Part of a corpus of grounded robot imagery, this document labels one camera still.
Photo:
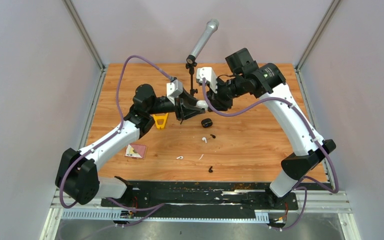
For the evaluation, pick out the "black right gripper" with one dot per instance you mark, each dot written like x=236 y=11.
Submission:
x=216 y=100

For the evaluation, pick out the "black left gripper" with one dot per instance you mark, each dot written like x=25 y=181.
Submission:
x=183 y=106

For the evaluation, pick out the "white earbud charging case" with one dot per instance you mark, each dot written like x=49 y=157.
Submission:
x=202 y=104

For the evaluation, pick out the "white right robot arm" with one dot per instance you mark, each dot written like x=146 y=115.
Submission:
x=251 y=84

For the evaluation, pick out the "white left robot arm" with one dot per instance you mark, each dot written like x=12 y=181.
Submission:
x=77 y=175

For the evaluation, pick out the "black earbud charging case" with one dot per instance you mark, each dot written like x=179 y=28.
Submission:
x=206 y=123

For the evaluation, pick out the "yellow triangular plastic piece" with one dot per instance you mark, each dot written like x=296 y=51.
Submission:
x=160 y=120

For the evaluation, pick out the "black tripod mic stand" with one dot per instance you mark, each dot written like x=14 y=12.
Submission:
x=192 y=90

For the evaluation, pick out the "small pink card packet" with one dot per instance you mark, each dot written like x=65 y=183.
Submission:
x=137 y=151

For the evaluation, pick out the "silver microphone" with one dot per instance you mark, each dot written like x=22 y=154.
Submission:
x=211 y=27

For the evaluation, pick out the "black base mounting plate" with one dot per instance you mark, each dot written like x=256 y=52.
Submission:
x=203 y=199

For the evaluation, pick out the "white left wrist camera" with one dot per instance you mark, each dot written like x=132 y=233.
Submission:
x=173 y=90

